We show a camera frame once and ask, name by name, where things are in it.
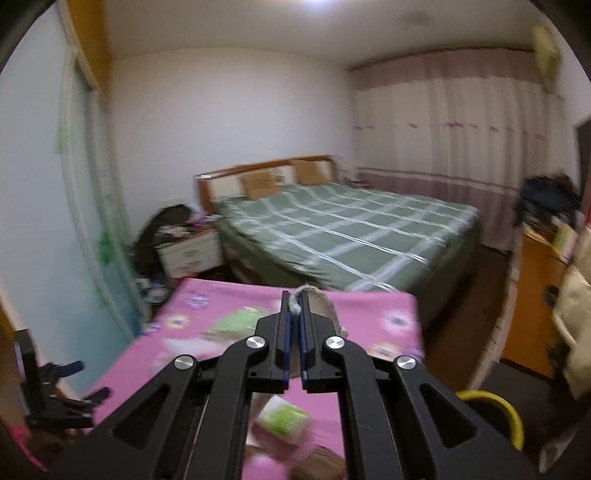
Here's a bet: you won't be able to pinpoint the green label clear jar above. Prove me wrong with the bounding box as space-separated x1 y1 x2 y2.
254 395 311 445

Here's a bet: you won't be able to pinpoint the white tissue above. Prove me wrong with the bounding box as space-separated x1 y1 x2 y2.
288 294 301 318

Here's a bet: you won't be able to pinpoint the yellow rimmed trash bin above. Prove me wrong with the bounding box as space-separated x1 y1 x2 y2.
456 390 525 451

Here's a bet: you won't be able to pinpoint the pink floral tablecloth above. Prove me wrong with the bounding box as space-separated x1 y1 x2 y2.
94 279 424 479

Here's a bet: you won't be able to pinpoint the brown cardboard piece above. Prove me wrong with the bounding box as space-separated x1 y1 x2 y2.
288 445 346 480

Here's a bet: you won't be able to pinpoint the white nightstand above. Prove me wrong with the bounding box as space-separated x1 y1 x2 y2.
156 229 223 280

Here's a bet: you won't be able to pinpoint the green plaid bed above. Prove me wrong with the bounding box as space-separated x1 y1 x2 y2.
214 183 481 296

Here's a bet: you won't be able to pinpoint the black clothes on nightstand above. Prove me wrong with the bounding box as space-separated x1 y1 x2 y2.
132 204 213 279

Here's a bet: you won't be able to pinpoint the left brown pillow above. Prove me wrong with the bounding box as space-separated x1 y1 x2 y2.
240 170 281 200

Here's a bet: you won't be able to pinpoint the brown pillow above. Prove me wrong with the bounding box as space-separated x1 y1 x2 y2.
240 170 281 200
291 160 329 186

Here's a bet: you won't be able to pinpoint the wooden headboard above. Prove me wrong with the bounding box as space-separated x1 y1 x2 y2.
193 155 342 214

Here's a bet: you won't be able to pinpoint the right brown pillow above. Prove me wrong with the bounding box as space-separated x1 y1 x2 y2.
291 160 329 186

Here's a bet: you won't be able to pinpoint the orange wooden desk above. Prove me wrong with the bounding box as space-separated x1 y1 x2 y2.
501 226 566 378

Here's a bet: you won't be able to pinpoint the sliding wardrobe door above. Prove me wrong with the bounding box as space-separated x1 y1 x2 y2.
58 53 149 341

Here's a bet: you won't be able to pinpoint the cream puffer jacket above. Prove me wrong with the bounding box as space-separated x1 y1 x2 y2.
552 264 591 398

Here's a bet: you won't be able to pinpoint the pink striped curtain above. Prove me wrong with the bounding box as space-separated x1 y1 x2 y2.
352 48 565 251

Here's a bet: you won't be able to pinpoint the dark clothes pile on desk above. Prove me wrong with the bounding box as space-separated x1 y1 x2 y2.
513 174 581 231

